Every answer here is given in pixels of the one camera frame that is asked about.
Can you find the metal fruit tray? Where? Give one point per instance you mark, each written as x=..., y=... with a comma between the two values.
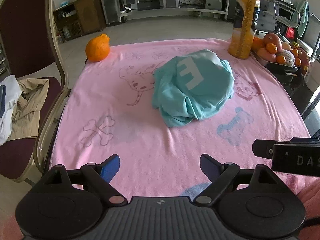
x=275, y=66

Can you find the tall grey cabinet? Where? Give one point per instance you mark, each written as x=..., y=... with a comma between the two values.
x=108, y=0

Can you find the teal t-shirt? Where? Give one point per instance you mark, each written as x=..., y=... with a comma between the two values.
x=195, y=92

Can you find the knobbly orange citrus fruit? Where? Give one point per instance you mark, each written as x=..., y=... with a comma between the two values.
x=97, y=50

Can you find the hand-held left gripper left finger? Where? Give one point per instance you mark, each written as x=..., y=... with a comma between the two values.
x=111, y=167

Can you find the green rimmed panel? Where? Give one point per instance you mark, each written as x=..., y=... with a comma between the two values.
x=303, y=17

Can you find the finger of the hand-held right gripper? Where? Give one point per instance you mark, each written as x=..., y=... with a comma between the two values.
x=261, y=148

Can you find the white cigarette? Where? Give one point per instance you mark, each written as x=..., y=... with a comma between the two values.
x=291, y=74

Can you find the silver box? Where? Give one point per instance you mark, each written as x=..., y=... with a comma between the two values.
x=170, y=2

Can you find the pink printed blanket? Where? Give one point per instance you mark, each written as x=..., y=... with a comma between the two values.
x=140, y=140

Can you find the grey drawer cabinet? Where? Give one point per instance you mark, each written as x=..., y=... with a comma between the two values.
x=266, y=15

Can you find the white container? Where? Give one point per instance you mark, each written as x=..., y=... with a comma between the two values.
x=313, y=75

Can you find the large red apple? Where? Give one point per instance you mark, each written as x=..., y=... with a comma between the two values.
x=272, y=39

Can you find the black media device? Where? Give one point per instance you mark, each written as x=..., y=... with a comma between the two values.
x=148, y=5

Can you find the maroon chair with gold frame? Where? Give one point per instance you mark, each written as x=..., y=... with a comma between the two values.
x=25, y=30

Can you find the pale orange fruit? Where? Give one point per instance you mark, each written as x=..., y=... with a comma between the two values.
x=286, y=46

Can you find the red dragon fruit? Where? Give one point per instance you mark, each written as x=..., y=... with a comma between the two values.
x=304, y=55

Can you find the wooden cabinet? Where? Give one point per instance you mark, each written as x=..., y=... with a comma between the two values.
x=87, y=15

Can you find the red packet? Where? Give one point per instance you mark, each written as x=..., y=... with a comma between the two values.
x=290, y=33

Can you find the metal media shelf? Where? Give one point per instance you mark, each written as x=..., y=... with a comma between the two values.
x=175, y=11

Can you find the white net-wrapped fruit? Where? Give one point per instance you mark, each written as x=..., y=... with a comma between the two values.
x=287, y=58

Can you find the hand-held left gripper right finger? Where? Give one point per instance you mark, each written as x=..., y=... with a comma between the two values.
x=208, y=167

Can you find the pink apple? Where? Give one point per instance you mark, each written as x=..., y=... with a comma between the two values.
x=265, y=54

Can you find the white cloth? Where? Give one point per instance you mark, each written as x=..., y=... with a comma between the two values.
x=11, y=92

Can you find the orange juice bottle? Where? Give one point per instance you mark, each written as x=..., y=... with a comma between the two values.
x=243, y=30

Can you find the silver speaker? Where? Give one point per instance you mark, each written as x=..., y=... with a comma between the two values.
x=213, y=3

